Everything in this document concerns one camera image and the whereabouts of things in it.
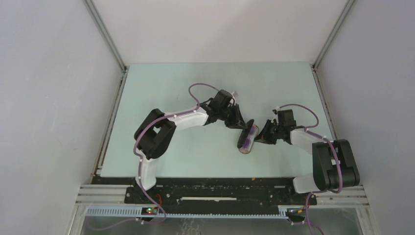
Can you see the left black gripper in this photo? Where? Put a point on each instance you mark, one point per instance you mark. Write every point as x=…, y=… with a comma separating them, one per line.
x=238, y=122

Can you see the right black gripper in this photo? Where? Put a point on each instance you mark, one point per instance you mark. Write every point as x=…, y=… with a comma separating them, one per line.
x=264, y=137

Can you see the black glasses case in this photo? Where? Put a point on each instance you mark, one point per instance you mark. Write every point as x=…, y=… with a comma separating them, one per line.
x=245, y=133

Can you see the pink sunglasses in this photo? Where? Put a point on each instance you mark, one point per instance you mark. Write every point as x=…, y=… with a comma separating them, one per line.
x=249, y=141

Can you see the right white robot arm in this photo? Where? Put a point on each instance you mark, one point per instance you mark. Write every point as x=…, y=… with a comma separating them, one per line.
x=333, y=164

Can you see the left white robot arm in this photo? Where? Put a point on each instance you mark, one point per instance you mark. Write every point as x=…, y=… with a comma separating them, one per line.
x=154, y=135

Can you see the white cable duct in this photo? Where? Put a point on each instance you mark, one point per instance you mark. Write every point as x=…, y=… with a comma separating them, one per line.
x=138, y=212

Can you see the right aluminium frame post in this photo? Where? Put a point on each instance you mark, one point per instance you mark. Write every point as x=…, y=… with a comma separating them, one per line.
x=334, y=32

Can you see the aluminium frame post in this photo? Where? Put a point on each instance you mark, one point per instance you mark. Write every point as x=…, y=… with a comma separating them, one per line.
x=334, y=32
x=99, y=23

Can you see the left aluminium frame post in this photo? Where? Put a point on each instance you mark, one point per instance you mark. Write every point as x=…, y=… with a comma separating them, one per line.
x=99, y=23

